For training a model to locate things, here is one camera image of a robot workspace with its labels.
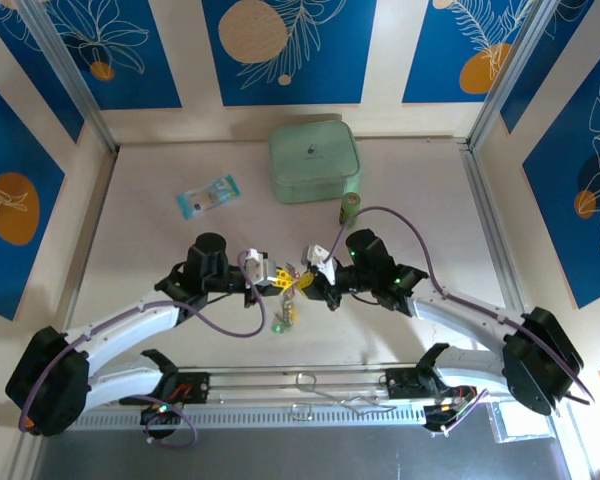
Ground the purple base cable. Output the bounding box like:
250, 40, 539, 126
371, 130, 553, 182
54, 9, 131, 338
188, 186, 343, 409
429, 387, 491, 437
143, 399, 198, 449

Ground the bent metal wire hook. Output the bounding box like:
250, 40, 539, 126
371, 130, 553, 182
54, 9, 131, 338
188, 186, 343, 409
289, 372, 399, 421

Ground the left controller board with wires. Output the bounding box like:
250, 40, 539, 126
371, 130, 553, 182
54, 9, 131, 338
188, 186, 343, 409
139, 402, 181, 427

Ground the small green bottle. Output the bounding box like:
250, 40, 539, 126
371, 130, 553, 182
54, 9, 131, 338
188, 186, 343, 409
337, 192, 362, 230

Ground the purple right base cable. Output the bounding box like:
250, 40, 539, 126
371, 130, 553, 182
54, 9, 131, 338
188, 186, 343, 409
429, 387, 491, 437

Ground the aluminium table side rail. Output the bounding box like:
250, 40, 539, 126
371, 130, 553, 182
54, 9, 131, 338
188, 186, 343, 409
59, 149, 120, 326
458, 141, 529, 334

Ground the aluminium frame post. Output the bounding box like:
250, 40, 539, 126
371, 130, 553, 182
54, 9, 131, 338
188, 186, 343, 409
17, 0, 120, 155
467, 0, 556, 151

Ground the clear plastic bag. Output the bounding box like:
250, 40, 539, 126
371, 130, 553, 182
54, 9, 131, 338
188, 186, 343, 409
487, 402, 556, 444

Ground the right controller board with wires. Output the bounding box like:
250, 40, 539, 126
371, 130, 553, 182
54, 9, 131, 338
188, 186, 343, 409
423, 402, 464, 434

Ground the controller board with wires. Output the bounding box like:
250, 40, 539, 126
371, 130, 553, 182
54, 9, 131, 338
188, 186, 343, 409
139, 402, 181, 427
423, 402, 464, 434

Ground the grey perforated cable duct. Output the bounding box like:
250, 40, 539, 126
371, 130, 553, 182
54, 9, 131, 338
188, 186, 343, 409
59, 403, 491, 429

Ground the mint green zip case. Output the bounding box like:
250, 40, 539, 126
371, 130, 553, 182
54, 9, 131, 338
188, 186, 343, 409
267, 119, 362, 205

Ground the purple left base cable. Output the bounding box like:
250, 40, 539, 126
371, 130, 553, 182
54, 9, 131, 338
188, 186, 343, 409
143, 399, 198, 449

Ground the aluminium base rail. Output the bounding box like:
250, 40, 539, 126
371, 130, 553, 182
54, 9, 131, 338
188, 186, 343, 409
27, 367, 566, 409

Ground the silver keyring band with rings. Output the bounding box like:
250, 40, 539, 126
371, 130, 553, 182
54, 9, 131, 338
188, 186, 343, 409
277, 287, 301, 331

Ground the light blue wipes packet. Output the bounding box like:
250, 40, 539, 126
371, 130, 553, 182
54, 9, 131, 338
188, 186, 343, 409
175, 173, 241, 220

